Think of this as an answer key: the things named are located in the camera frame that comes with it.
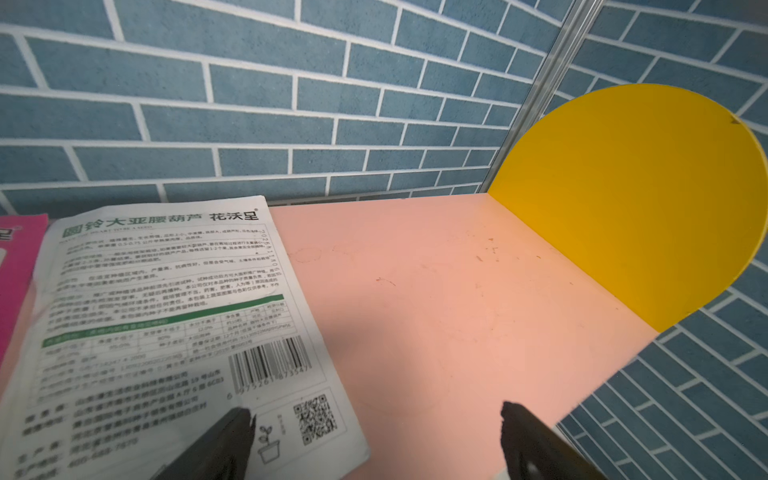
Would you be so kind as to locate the white text seed packet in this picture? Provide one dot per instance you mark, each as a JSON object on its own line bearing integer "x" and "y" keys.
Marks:
{"x": 150, "y": 323}

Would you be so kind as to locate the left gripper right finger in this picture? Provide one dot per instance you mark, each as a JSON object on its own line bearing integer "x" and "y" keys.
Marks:
{"x": 534, "y": 451}

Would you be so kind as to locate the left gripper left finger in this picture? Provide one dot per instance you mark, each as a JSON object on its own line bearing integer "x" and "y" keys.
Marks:
{"x": 222, "y": 452}

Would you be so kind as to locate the yellow shelf with pink board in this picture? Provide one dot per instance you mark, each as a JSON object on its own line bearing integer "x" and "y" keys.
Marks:
{"x": 615, "y": 216}

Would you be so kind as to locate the pink bordered seed packet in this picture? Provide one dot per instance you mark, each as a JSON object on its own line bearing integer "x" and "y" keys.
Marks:
{"x": 21, "y": 240}

